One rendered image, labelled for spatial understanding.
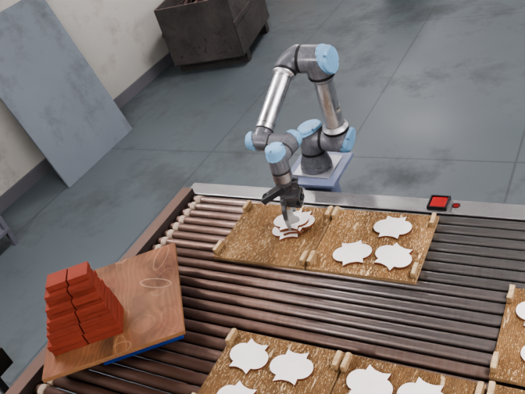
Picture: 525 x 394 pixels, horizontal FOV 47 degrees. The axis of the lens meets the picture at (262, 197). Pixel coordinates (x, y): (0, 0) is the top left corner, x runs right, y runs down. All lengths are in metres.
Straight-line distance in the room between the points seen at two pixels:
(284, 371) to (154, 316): 0.52
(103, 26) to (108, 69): 0.43
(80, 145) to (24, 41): 0.99
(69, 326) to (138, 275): 0.36
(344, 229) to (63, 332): 1.09
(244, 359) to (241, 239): 0.64
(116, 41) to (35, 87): 1.42
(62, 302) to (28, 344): 2.06
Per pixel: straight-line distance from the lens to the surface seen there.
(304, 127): 2.78
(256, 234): 2.50
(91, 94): 5.91
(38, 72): 5.67
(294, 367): 1.97
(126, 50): 6.83
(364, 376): 1.90
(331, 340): 2.04
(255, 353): 2.04
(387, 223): 2.37
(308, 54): 2.48
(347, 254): 2.27
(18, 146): 5.85
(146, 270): 2.40
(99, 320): 2.15
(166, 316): 2.16
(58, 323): 2.17
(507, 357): 1.92
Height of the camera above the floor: 2.44
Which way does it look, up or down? 34 degrees down
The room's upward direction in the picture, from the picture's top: 19 degrees counter-clockwise
